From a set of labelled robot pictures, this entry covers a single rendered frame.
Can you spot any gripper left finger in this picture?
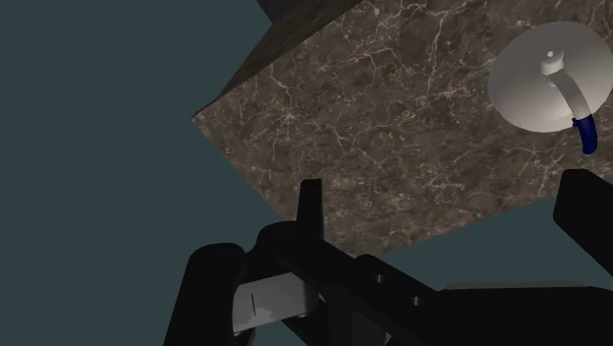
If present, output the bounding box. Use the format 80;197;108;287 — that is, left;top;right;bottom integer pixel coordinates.
162;179;438;346

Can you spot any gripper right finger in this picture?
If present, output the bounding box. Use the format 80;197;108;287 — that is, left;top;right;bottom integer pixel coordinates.
552;167;613;279

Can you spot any white kettle with blue-tipped handle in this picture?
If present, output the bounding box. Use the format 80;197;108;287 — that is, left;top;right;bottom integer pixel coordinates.
486;20;613;156

